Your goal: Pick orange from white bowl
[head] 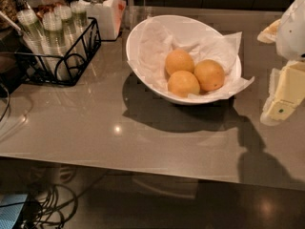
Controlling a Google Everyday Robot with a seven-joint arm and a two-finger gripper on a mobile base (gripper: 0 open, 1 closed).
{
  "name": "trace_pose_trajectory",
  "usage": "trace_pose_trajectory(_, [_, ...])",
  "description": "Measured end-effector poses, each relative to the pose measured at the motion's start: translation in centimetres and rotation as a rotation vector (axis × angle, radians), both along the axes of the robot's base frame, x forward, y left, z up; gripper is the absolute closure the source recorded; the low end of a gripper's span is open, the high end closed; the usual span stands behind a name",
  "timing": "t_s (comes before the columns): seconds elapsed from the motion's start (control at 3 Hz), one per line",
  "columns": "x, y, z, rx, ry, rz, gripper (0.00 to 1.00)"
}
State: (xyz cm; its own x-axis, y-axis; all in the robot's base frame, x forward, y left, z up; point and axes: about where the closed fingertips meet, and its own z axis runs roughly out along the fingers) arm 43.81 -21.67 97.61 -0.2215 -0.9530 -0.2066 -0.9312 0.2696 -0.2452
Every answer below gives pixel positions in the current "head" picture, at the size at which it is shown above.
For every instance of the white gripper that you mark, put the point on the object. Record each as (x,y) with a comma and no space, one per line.
(292,32)

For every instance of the orange fruit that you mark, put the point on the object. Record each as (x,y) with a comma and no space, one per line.
(210,75)
(183,83)
(178,60)

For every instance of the white ceramic bowl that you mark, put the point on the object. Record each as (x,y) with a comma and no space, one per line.
(178,29)

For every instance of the orange fruit front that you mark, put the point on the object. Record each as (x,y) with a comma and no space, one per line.
(183,83)

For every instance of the white paper liner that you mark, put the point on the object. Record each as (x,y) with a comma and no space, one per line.
(152,51)

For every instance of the white lidded jar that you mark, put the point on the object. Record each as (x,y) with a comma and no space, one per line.
(108,13)

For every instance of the plastic cup stack right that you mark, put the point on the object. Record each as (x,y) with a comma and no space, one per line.
(79,16)

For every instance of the plastic cup stack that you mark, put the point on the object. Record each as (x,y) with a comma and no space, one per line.
(69,31)
(79,16)
(33,34)
(55,46)

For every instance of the plastic cup stack rear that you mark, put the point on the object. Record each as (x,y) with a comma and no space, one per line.
(69,31)

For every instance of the plastic cup stack middle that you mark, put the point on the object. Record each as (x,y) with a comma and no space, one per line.
(55,46)

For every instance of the plastic cup stack far left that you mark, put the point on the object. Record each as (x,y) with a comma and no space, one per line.
(33,34)

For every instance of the black wire basket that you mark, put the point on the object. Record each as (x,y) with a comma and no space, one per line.
(30,63)

